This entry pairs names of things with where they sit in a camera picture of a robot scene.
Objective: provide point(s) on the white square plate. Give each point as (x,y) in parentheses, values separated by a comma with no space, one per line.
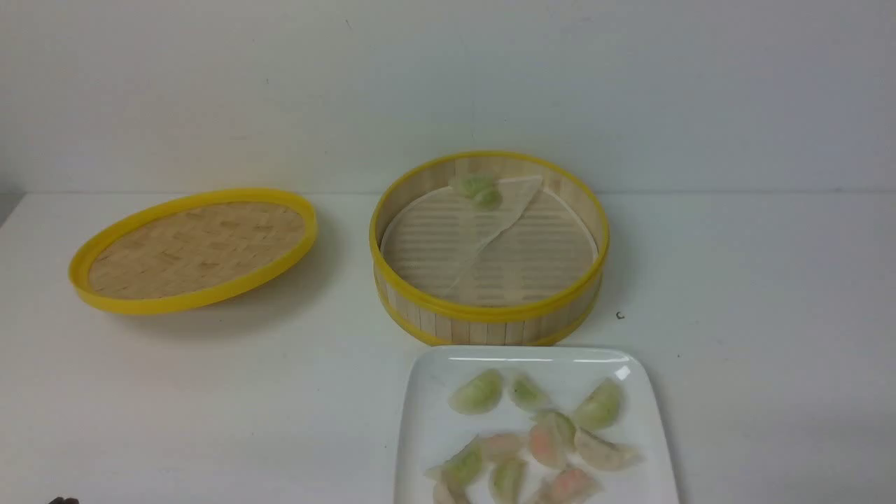
(431,431)

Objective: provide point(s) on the bamboo steamer basket yellow rim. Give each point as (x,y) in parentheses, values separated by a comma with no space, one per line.
(438,322)

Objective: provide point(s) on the white mesh steamer liner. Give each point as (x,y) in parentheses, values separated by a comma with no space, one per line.
(528,249)

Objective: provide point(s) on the small green dumpling top middle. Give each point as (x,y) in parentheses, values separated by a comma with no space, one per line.
(527,395)

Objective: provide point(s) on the pale pink dumpling middle left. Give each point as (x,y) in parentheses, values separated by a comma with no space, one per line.
(499,447)

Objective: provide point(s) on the pink dumpling centre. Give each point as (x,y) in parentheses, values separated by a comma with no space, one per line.
(547,446)

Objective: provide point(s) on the pale dumpling bottom left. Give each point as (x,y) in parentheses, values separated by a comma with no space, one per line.
(449,494)

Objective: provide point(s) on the bamboo steamer lid yellow rim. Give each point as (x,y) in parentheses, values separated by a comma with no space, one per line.
(194,251)

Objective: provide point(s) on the pale dumpling right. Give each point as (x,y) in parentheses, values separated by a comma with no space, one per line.
(603,455)

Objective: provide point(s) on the pink dumpling bottom right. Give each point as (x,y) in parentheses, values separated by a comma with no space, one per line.
(571,485)

